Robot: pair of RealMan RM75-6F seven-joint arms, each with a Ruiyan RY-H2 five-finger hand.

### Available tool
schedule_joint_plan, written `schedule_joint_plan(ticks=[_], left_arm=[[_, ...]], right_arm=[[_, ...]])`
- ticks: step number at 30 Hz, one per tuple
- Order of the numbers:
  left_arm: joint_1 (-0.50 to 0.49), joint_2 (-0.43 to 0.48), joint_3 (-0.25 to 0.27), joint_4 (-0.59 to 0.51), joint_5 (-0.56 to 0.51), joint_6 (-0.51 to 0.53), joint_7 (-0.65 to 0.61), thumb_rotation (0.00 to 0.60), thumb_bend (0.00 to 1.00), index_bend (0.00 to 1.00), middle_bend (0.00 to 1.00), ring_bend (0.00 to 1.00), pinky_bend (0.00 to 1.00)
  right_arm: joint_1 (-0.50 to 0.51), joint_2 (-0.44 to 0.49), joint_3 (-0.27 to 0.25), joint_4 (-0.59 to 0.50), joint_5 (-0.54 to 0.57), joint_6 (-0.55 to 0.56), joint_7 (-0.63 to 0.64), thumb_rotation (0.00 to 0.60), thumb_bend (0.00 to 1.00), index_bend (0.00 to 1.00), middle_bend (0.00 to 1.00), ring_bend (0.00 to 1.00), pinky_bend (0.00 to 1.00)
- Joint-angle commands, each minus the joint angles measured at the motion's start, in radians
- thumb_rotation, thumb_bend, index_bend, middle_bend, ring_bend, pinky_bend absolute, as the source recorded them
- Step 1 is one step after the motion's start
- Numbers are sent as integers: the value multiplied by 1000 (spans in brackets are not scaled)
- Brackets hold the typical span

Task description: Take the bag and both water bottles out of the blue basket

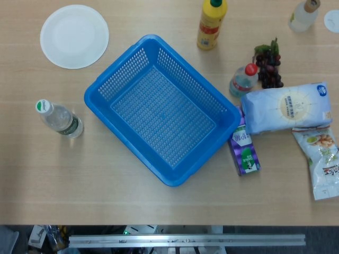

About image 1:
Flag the red-capped water bottle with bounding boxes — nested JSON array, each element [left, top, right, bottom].
[[229, 62, 259, 98]]

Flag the green-capped water bottle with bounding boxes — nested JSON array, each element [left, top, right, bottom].
[[34, 99, 84, 139]]

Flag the pale purple tissue pack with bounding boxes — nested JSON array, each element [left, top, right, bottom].
[[240, 81, 333, 135]]

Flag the yellow juice bottle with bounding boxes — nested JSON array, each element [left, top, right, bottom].
[[196, 0, 228, 51]]

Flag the clear bottle with cork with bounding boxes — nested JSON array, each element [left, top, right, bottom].
[[288, 0, 321, 33]]

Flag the blue perforated plastic basket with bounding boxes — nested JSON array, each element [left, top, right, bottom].
[[84, 33, 242, 187]]

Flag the purple milk carton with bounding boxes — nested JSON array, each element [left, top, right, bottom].
[[228, 105, 262, 177]]

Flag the dark red grape bunch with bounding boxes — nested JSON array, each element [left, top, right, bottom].
[[253, 37, 284, 89]]

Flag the white paper plate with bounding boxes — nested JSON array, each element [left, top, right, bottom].
[[40, 4, 110, 70]]

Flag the silver nut snack bag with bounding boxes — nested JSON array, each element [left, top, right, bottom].
[[292, 126, 339, 201]]

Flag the white round table grommet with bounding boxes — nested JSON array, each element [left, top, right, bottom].
[[324, 10, 339, 34]]

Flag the aluminium rail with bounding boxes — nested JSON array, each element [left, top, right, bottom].
[[68, 234, 307, 249]]

